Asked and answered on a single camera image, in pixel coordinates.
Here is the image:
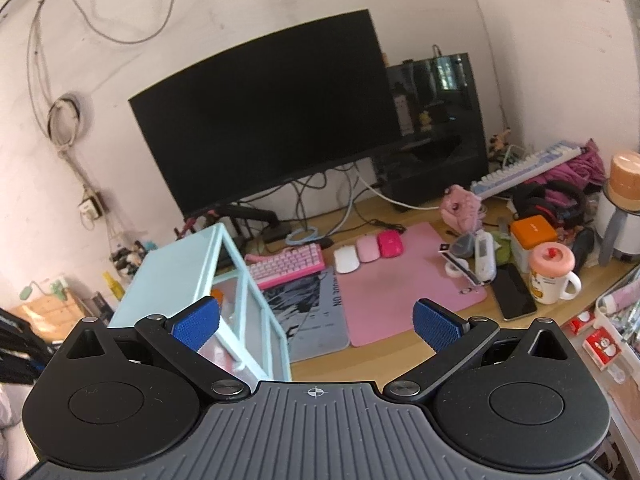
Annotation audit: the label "white cup with pink lid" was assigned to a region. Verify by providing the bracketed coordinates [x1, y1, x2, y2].
[528, 241, 582, 305]

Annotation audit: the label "pink mouse pad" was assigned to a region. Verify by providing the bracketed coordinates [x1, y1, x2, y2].
[334, 222, 488, 348]

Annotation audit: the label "orange lidded box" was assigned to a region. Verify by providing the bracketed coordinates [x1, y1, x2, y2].
[509, 216, 558, 275]

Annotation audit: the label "light blue drawer cabinet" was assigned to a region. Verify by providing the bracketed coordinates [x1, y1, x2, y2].
[108, 223, 293, 382]

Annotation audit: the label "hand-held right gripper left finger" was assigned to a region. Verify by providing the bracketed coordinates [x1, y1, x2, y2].
[65, 296, 251, 400]

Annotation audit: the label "hot pink computer mouse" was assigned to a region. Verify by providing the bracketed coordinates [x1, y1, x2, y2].
[377, 230, 405, 259]

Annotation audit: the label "black red headphones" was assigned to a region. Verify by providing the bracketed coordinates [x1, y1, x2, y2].
[511, 180, 590, 227]

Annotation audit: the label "orange tape roll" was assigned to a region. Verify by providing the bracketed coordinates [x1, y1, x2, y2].
[608, 150, 640, 202]

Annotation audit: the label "black computer case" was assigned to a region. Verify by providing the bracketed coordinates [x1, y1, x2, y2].
[372, 52, 490, 202]

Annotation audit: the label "black curved monitor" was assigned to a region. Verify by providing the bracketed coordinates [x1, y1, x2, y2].
[128, 9, 402, 220]

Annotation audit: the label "black smartphone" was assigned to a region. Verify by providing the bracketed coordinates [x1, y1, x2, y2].
[492, 263, 538, 322]

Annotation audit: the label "wooden box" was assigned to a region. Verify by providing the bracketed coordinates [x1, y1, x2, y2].
[10, 294, 91, 343]

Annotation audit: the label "black monitor stand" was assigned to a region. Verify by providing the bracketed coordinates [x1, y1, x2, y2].
[200, 204, 292, 242]

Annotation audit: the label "light blue cable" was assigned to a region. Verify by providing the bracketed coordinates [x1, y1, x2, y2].
[287, 226, 321, 245]

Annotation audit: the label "pink plush toy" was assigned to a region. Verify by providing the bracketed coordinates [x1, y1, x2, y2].
[441, 185, 484, 235]

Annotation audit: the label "white remote control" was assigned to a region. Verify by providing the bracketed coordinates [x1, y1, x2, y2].
[474, 231, 497, 285]

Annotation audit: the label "light pink computer mouse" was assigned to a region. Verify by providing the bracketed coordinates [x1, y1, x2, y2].
[356, 235, 381, 263]

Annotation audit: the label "white appliance with grey handle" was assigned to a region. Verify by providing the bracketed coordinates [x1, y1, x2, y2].
[596, 178, 640, 267]

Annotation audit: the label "white wall socket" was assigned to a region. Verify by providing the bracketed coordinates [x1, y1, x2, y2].
[78, 190, 107, 232]

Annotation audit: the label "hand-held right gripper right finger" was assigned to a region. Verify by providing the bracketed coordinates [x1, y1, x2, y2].
[383, 298, 569, 401]

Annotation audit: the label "white blue keyboard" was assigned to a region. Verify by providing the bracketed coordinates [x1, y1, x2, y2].
[470, 140, 584, 200]

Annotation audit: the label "red white small box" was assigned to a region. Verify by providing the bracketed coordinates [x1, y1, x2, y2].
[584, 326, 623, 372]
[569, 310, 595, 336]

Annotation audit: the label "grey printed desk mat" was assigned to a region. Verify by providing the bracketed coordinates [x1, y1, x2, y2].
[260, 266, 351, 363]

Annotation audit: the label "white computer mouse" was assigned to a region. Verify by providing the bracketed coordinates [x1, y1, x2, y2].
[333, 244, 359, 274]

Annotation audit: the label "pink mechanical keyboard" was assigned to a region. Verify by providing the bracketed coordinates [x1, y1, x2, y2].
[247, 243, 325, 290]

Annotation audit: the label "purple cloth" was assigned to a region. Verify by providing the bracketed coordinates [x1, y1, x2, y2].
[540, 138, 608, 192]

